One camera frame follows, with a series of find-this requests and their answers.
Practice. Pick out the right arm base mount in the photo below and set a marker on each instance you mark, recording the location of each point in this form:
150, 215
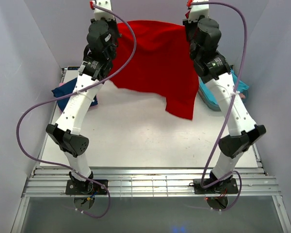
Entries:
223, 187

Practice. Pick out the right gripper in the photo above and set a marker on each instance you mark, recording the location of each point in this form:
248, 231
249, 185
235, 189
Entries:
187, 26

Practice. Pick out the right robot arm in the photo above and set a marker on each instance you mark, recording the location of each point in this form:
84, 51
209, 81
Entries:
215, 73

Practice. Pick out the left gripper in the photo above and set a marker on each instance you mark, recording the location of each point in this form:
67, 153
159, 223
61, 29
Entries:
114, 26

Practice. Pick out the red t shirt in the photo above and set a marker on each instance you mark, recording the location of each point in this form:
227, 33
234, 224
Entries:
162, 65

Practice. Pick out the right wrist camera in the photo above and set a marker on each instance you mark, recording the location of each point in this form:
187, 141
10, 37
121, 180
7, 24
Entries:
197, 10

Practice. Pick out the turquoise t shirt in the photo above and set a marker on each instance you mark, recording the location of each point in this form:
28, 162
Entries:
240, 83

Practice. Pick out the aluminium rail frame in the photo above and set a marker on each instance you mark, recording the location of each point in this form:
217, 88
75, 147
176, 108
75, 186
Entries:
149, 158

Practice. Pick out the blue label sticker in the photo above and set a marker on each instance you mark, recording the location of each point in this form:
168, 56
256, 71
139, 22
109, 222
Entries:
73, 68

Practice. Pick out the navy blue folded t shirt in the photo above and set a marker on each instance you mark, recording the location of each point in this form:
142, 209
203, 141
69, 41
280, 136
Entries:
63, 90

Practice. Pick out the teal plastic bin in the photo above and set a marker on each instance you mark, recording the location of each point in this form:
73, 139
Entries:
208, 99

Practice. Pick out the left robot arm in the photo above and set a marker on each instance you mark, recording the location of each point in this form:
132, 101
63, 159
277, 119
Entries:
96, 66

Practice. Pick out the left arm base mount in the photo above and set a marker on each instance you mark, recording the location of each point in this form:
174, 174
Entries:
84, 188

